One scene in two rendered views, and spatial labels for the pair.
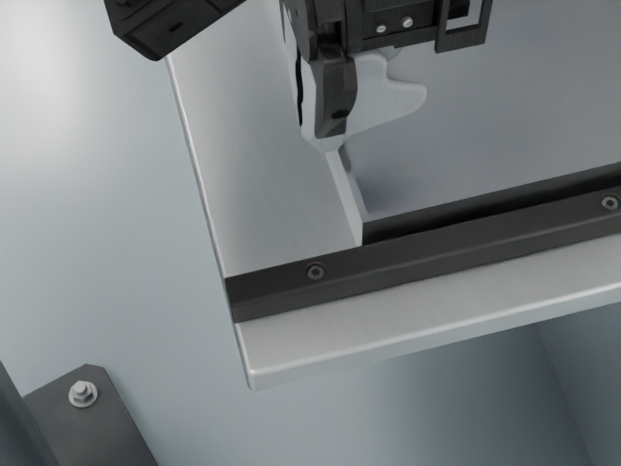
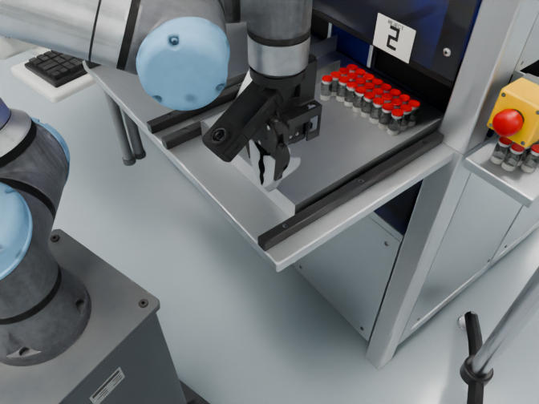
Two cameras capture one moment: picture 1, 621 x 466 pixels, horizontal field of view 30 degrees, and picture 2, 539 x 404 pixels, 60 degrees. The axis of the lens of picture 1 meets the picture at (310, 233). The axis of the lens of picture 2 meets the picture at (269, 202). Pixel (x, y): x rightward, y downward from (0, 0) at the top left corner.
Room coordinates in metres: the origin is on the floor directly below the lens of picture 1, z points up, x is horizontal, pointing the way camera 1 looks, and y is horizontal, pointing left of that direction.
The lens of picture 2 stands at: (-0.12, 0.20, 1.42)
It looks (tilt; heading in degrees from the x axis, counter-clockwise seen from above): 47 degrees down; 336
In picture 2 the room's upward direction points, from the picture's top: straight up
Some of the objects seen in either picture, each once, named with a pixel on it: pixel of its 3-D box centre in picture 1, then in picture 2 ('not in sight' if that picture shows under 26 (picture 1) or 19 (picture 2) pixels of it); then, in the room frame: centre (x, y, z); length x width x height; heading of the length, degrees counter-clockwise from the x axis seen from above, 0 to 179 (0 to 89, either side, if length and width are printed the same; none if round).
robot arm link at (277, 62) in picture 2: not in sight; (277, 48); (0.36, -0.02, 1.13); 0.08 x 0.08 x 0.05
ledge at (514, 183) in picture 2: not in sight; (519, 165); (0.26, -0.44, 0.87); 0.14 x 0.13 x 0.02; 103
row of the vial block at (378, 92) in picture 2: not in sight; (371, 98); (0.50, -0.29, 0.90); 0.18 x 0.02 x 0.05; 14
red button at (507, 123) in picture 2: not in sight; (508, 122); (0.26, -0.36, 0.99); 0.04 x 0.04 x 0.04; 13
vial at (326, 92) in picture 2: not in sight; (326, 88); (0.56, -0.23, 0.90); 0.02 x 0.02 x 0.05
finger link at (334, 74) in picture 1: (326, 61); (275, 152); (0.34, -0.01, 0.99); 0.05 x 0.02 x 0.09; 13
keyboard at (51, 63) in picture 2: not in sight; (108, 42); (1.10, 0.11, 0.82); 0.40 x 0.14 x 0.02; 115
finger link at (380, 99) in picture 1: (366, 105); (283, 168); (0.35, -0.03, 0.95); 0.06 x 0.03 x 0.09; 103
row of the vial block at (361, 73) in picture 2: not in sight; (379, 94); (0.50, -0.31, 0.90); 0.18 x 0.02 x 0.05; 14
